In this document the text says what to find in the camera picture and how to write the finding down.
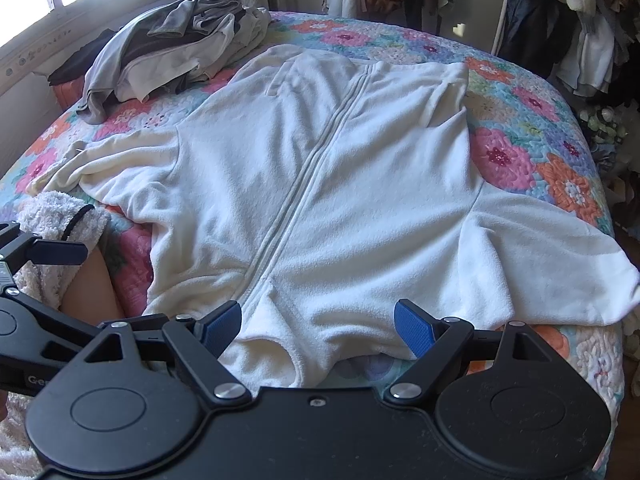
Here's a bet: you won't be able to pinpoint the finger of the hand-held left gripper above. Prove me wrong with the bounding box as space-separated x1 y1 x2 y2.
17 237 90 267

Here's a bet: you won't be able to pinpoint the white clothes rack pole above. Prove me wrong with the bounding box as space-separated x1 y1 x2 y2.
491 0 517 58

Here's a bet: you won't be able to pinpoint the floral quilt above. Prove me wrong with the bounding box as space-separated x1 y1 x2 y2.
0 10 628 480

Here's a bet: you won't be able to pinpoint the black hair tie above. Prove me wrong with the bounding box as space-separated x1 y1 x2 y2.
61 204 96 242

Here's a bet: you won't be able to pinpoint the artificial flowers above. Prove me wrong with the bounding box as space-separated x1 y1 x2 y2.
581 104 640 163

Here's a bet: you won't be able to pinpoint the light grey garment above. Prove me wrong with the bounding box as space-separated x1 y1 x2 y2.
77 2 273 126

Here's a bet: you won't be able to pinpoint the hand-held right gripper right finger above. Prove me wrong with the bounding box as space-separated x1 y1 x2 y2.
382 299 551 403

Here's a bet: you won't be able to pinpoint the black cloth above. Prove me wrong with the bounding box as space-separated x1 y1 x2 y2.
47 42 108 87

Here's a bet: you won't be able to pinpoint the dark grey velour garment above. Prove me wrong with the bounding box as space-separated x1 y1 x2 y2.
107 0 246 68

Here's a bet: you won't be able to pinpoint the dark hanging coat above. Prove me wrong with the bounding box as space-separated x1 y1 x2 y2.
499 0 583 78

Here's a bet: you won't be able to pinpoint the person's left forearm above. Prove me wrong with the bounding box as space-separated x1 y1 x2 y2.
14 191 125 322

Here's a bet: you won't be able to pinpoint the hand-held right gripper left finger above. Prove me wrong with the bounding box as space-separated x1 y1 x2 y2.
82 300 253 404

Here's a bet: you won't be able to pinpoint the white fleece zip jacket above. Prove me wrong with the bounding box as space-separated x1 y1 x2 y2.
27 44 640 391

